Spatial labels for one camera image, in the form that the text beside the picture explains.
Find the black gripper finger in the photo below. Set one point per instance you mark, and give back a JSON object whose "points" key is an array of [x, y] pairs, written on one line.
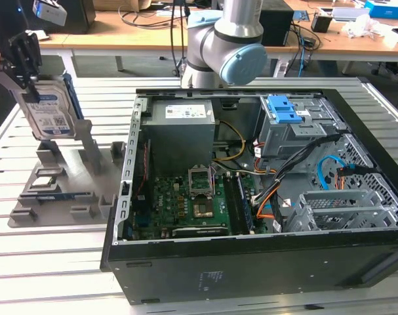
{"points": [[26, 59]]}

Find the hard disk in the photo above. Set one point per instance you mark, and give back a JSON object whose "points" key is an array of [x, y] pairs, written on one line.
{"points": [[51, 111]]}

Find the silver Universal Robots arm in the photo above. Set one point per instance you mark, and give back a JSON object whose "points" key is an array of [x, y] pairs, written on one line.
{"points": [[218, 42]]}

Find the grey metal disk bay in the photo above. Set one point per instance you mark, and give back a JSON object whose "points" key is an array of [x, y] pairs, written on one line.
{"points": [[336, 210]]}

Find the crumpled white paper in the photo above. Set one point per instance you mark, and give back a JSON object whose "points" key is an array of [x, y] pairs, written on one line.
{"points": [[43, 35]]}

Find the large black computer box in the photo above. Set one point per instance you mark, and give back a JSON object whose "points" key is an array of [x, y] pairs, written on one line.
{"points": [[80, 16]]}

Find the brown cardboard box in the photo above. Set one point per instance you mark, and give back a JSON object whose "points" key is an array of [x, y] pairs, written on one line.
{"points": [[120, 5]]}

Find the grey parts rack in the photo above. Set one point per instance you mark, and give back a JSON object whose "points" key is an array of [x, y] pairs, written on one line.
{"points": [[71, 167]]}

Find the grey power supply unit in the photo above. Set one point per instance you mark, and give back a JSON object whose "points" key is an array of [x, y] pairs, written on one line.
{"points": [[179, 141]]}

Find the green motherboard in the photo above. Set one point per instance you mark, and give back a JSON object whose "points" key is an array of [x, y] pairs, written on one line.
{"points": [[166, 200]]}

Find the thin locking lever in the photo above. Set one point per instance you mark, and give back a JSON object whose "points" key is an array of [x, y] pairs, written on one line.
{"points": [[212, 180]]}

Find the CPU socket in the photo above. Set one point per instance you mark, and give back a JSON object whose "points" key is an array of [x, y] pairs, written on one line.
{"points": [[202, 210]]}

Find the black expansion slot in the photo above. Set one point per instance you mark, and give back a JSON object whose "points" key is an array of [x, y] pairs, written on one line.
{"points": [[198, 231]]}

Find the black RAM slot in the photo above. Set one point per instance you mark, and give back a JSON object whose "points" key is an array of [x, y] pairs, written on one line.
{"points": [[231, 203]]}

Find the small black desktop box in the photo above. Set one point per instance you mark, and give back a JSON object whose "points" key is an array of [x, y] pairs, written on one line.
{"points": [[277, 29]]}

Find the blue plastic drive latch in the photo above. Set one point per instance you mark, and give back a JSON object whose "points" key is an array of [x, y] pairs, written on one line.
{"points": [[282, 110]]}

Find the grey metal drive cage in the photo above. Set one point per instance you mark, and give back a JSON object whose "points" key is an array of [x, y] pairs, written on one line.
{"points": [[277, 141]]}

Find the black open PC case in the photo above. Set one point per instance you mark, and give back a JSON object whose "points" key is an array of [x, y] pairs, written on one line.
{"points": [[251, 272]]}

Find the silver laptop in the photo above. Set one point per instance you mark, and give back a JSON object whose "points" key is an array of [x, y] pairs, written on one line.
{"points": [[349, 13]]}

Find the white plastic bags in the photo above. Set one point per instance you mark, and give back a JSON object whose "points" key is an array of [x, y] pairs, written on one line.
{"points": [[362, 26]]}

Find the blue cardboard box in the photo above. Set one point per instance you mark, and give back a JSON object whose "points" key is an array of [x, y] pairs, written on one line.
{"points": [[387, 8]]}

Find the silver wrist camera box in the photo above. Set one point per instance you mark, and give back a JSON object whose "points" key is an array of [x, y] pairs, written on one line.
{"points": [[51, 13]]}

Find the wooden desk white frame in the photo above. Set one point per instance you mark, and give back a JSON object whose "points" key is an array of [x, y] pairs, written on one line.
{"points": [[120, 33], [349, 46]]}

